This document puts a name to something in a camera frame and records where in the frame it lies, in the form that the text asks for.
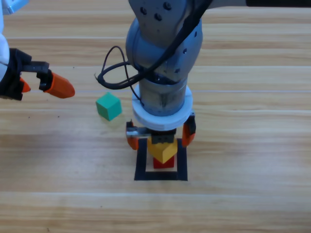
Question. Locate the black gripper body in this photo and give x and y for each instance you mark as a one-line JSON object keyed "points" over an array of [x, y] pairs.
{"points": [[162, 138], [13, 72]]}

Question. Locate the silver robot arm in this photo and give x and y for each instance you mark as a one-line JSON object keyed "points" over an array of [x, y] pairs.
{"points": [[158, 48]]}

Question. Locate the yellow cube block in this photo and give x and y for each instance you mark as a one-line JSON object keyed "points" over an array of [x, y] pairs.
{"points": [[160, 153]]}

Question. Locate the green cube block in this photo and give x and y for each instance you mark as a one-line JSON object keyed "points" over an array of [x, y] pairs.
{"points": [[108, 106]]}

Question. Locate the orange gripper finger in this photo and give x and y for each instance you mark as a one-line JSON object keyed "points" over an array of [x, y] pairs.
{"points": [[133, 143], [188, 134], [62, 88], [26, 88]]}

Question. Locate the red cube block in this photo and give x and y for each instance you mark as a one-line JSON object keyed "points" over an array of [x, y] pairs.
{"points": [[167, 164]]}

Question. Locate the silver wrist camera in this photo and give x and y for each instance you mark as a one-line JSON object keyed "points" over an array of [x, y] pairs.
{"points": [[14, 5]]}

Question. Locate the black tape square outline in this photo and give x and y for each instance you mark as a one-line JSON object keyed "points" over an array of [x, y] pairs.
{"points": [[141, 170]]}

